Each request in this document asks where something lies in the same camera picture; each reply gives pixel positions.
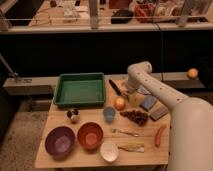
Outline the bunch of dark grapes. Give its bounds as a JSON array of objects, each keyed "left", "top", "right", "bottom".
[{"left": 120, "top": 110, "right": 148, "bottom": 126}]

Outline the purple bowl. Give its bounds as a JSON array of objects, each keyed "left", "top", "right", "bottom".
[{"left": 45, "top": 126, "right": 75, "bottom": 158}]

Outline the metal fork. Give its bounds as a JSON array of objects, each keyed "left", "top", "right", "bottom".
[{"left": 110, "top": 128, "right": 139, "bottom": 137}]

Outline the orange carrot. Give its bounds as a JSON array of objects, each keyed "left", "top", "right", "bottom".
[{"left": 154, "top": 125, "right": 166, "bottom": 147}]

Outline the black hanging cable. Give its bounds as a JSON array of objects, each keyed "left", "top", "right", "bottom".
[{"left": 153, "top": 22, "right": 166, "bottom": 74}]

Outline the orange bowl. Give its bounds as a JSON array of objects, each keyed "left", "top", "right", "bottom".
[{"left": 77, "top": 122, "right": 103, "bottom": 150}]

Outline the green plastic tray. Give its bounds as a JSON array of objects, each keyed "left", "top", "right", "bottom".
[{"left": 54, "top": 72, "right": 106, "bottom": 108}]

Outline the grey sponge block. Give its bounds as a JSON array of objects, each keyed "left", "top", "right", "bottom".
[{"left": 150, "top": 106, "right": 168, "bottom": 121}]

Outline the orange fruit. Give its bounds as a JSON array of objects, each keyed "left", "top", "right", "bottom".
[{"left": 114, "top": 97, "right": 126, "bottom": 110}]

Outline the blue plastic cup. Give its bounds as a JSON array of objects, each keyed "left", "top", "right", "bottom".
[{"left": 103, "top": 106, "right": 116, "bottom": 123}]

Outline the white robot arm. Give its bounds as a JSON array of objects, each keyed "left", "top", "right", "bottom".
[{"left": 126, "top": 61, "right": 213, "bottom": 171}]

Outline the blue grey cloth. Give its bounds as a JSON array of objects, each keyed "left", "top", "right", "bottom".
[{"left": 137, "top": 86, "right": 152, "bottom": 95}]

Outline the orange ball on ledge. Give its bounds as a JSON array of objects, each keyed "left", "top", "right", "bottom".
[{"left": 187, "top": 68, "right": 198, "bottom": 79}]

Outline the blue sponge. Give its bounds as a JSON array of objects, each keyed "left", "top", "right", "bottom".
[{"left": 140, "top": 95, "right": 157, "bottom": 111}]

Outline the black bag on shelf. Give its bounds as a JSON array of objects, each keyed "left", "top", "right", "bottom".
[{"left": 111, "top": 9, "right": 133, "bottom": 24}]

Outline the small white bowl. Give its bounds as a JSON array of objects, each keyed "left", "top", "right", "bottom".
[{"left": 100, "top": 141, "right": 119, "bottom": 163}]

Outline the red tool on shelf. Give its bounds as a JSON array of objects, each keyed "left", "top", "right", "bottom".
[{"left": 134, "top": 3, "right": 155, "bottom": 23}]

